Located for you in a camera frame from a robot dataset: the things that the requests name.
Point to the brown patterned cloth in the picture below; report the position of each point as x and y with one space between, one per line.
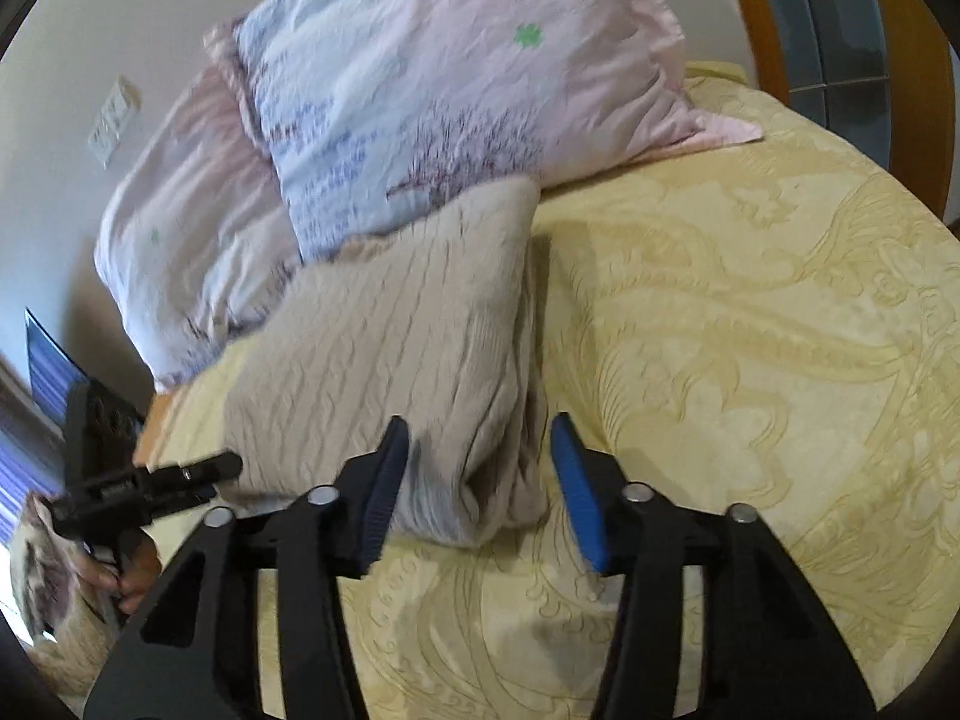
52 600

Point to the flat screen television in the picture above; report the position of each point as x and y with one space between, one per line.
52 371

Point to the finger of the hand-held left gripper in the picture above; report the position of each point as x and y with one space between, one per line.
195 474

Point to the pink blue tree-print pillow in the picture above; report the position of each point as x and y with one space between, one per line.
450 67

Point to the white wall outlet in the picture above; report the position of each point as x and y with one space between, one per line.
112 122

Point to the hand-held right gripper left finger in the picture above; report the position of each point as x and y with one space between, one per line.
379 499

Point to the yellow patterned bed sheet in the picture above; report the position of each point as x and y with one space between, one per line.
750 390

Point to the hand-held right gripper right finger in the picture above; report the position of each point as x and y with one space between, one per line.
581 499

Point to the dark glass door panel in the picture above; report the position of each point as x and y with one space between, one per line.
832 22

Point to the pink floral pillow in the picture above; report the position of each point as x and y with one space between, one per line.
187 240

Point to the person's left hand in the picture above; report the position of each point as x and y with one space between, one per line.
139 577

